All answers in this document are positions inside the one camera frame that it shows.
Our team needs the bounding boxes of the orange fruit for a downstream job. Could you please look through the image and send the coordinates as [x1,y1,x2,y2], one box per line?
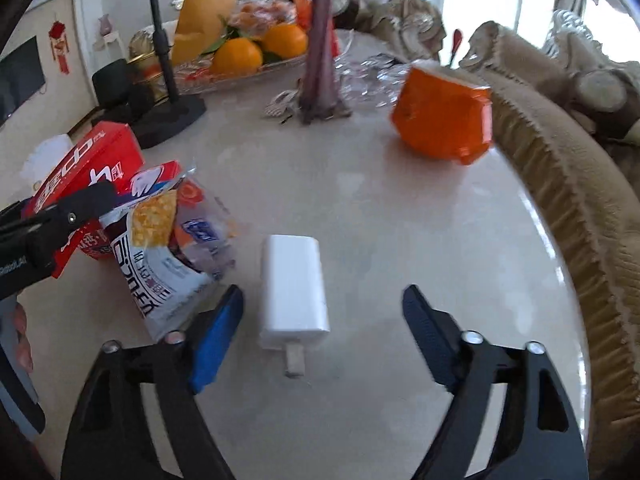
[261,22,309,59]
[210,37,263,77]

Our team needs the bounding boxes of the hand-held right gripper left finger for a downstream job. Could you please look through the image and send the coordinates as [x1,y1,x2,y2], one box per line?
[60,284,246,480]

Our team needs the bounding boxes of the purple glass vase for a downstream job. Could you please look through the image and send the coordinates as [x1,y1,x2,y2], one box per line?
[298,0,353,126]

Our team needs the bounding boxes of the red printed packet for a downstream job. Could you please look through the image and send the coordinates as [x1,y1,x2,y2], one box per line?
[50,160,183,281]

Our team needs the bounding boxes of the clear crumpled plastic wrapper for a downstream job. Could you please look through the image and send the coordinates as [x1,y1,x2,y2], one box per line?
[335,52,416,108]

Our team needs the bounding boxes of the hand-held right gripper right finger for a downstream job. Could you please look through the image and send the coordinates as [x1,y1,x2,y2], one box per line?
[401,284,591,480]

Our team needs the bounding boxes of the black round container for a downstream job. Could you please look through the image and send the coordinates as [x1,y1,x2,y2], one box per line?
[91,58,156,121]

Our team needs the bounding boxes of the silver carved armchair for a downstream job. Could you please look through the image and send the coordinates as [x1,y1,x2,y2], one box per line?
[540,7,640,161]

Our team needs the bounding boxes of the yellow paper bag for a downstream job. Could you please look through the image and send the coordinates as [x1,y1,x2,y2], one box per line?
[171,0,256,67]

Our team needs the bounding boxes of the red knot wall ornament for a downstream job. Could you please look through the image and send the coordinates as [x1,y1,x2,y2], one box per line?
[48,21,71,75]

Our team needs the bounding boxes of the orange carton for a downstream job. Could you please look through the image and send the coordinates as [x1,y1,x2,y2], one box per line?
[390,59,493,167]

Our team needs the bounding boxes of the glass fruit tray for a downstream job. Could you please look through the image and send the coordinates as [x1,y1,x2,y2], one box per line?
[170,50,311,96]

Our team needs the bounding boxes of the person's left hand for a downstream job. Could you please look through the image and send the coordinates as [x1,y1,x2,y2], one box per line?
[11,300,35,373]

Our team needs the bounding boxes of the carved upholstered sofa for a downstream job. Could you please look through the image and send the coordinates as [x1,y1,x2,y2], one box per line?
[345,0,448,61]

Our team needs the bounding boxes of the red cardboard box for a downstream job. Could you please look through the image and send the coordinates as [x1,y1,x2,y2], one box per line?
[22,121,146,221]

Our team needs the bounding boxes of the gold decorated container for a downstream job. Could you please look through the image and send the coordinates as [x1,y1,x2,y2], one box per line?
[127,30,171,101]

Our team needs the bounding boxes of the clear wrapper with orange print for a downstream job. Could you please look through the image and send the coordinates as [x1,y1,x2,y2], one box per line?
[172,172,241,281]

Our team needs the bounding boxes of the bag of small oranges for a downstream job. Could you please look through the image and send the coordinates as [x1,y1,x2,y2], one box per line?
[227,0,298,36]

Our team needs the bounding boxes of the black pole stand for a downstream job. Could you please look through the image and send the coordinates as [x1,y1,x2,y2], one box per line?
[127,0,207,150]

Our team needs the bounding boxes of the black television screen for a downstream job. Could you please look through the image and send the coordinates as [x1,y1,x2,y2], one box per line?
[0,35,47,126]

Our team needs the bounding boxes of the white tissue paper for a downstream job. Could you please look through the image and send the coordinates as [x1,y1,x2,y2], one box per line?
[20,132,76,183]

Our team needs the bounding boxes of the white charger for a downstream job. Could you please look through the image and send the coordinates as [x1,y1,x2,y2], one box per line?
[258,234,332,378]

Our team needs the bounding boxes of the metal keys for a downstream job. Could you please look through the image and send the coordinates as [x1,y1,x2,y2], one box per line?
[262,90,303,126]

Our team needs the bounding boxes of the white corn snack packet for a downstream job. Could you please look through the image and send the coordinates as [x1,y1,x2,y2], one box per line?
[100,190,223,343]

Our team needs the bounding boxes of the beige fringed chair cover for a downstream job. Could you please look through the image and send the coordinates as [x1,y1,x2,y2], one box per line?
[460,20,640,461]

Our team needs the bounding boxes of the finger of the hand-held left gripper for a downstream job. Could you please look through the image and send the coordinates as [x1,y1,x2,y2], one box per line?
[20,180,119,281]

